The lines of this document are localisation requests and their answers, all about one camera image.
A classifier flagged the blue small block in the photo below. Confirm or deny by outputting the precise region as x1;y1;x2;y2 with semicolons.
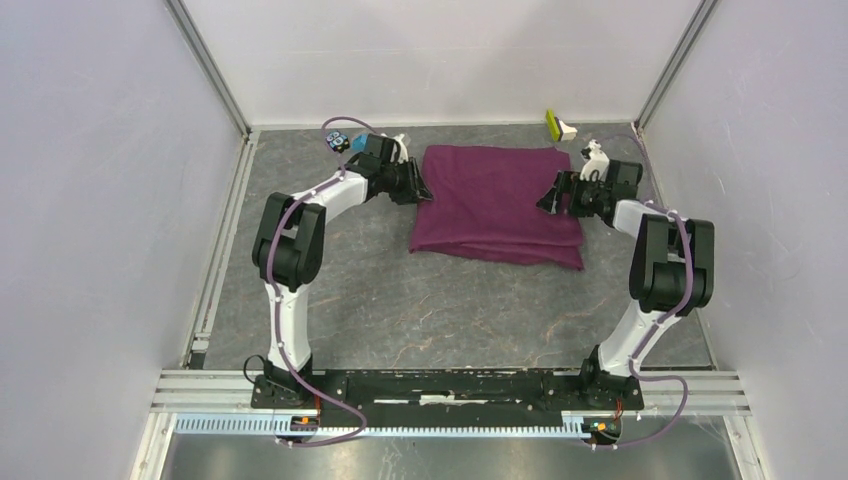
351;133;369;152

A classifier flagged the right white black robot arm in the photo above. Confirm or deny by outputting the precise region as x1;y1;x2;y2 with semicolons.
537;160;715;408

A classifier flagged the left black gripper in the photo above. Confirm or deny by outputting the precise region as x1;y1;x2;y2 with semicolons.
379;157;431;206

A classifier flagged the yellow green white object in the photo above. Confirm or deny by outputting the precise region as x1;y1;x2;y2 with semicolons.
544;109;578;143

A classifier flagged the aluminium frame rail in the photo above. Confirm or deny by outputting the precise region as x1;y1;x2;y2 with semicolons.
132;370;767;479

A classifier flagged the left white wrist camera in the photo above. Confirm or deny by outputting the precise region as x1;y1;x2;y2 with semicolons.
391;133;410;164

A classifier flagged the purple cloth wrap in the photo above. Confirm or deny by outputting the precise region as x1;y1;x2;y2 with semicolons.
408;145;584;270

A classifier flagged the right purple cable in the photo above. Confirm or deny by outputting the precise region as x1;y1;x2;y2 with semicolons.
582;132;697;452

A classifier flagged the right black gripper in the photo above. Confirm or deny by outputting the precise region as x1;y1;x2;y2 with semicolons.
533;169;608;217

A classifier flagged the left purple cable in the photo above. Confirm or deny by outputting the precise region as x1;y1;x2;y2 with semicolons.
254;116;380;449

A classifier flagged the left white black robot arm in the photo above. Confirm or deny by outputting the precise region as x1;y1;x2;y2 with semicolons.
251;132;433;408

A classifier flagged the purple cable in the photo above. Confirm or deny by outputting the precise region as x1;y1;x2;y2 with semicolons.
582;132;697;452
254;116;380;449

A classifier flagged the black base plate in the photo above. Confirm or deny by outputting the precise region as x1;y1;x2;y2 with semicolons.
250;368;645;430

